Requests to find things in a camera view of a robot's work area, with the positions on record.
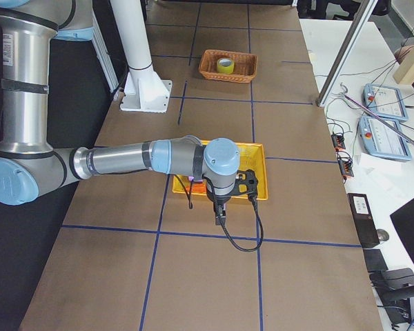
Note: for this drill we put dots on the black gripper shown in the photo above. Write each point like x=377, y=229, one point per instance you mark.
x=218, y=199

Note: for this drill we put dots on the yellow packing tape roll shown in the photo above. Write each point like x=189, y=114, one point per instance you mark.
x=225, y=65

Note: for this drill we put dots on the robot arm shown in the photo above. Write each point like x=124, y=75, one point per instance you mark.
x=30, y=167

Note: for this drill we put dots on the yellow orange-rimmed basket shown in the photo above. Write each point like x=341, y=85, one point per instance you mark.
x=252, y=157

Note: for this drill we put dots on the brown wicker basket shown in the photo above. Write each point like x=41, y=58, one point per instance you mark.
x=245, y=66

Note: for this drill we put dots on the black power strip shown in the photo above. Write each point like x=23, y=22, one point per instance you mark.
x=345, y=162
x=338, y=141

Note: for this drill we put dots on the black box with label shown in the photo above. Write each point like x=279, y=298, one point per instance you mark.
x=363, y=220

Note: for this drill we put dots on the teach pendant near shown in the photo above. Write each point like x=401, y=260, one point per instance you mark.
x=380, y=141

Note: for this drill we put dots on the teach pendant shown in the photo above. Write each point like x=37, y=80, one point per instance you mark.
x=380, y=141
x=385, y=101

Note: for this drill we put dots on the teach pendant far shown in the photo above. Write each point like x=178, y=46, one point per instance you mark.
x=385, y=101

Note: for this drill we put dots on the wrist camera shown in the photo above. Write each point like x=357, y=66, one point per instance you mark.
x=246, y=184

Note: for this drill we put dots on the white pedestal column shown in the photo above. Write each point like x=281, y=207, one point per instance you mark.
x=144, y=90

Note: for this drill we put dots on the aluminium frame post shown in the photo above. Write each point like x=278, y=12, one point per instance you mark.
x=361, y=18

